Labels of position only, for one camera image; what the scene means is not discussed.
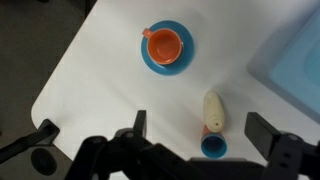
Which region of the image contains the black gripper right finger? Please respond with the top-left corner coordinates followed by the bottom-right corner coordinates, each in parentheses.
top-left (244, 112), bottom-right (291, 165)

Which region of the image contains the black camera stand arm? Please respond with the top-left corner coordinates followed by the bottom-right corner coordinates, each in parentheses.
top-left (0, 119), bottom-right (60, 163)

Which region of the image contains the white toy bottle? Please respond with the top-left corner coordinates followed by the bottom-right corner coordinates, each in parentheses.
top-left (203, 91), bottom-right (225, 132)

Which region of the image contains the small blue orange cup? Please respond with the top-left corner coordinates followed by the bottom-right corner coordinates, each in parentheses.
top-left (200, 126), bottom-right (228, 159)

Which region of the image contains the orange toy teacup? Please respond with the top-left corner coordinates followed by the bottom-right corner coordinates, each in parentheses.
top-left (142, 28), bottom-right (182, 65)

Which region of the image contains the light blue toy sink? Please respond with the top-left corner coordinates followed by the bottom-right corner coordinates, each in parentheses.
top-left (247, 7), bottom-right (320, 123)

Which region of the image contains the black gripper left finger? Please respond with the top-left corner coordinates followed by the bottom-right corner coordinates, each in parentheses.
top-left (133, 110), bottom-right (147, 137)

